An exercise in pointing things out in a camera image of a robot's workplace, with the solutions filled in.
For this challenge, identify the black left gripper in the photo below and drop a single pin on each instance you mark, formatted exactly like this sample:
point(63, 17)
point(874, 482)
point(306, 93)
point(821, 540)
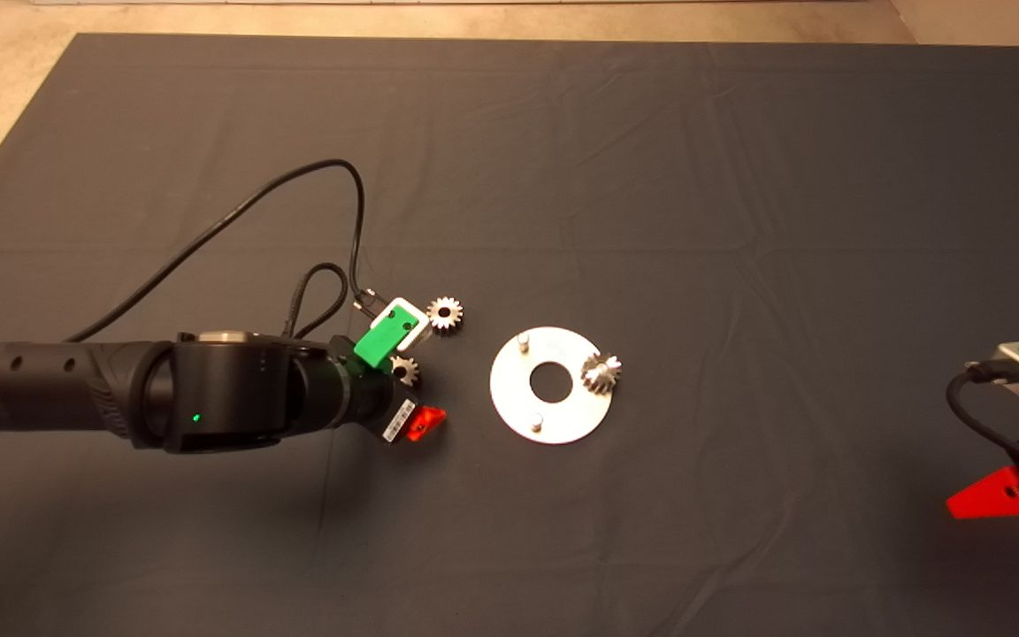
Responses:
point(368, 398)

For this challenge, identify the small steel planetary gear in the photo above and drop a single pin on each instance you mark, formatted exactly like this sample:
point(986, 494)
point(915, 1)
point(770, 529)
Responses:
point(437, 306)
point(600, 376)
point(410, 379)

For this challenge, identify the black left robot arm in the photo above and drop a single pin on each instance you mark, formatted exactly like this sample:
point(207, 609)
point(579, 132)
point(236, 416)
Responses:
point(218, 389)

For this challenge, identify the round metal carrier plate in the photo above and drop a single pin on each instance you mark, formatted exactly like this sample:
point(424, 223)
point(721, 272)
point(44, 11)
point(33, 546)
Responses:
point(518, 398)

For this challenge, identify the dark grey table cloth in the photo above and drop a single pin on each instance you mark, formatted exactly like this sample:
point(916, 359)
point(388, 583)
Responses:
point(509, 177)

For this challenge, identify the green left camera mount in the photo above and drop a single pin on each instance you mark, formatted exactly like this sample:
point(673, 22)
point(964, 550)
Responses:
point(381, 341)

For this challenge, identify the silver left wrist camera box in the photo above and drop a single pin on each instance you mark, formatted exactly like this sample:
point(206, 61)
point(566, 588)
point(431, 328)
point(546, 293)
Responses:
point(419, 329)

